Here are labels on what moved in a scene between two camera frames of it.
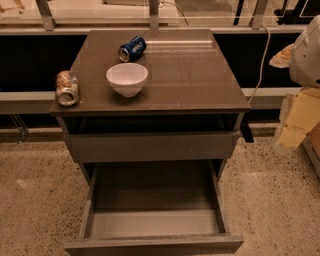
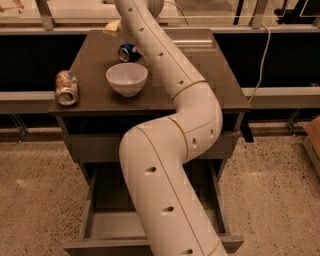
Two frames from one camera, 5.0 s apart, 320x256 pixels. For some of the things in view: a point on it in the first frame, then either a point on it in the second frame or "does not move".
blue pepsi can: x=133 y=49 does not move
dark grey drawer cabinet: x=156 y=123 does not move
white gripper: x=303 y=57 to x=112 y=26
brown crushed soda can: x=67 y=88 does not move
